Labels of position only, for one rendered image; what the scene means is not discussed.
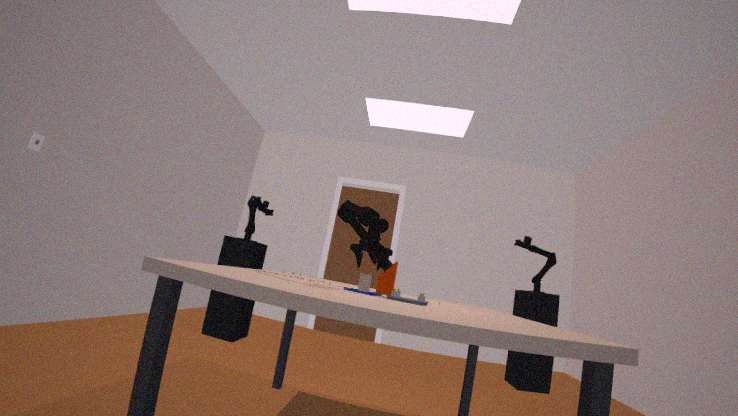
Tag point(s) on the blue board with grey square handle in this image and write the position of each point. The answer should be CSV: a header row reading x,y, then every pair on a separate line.
x,y
364,285

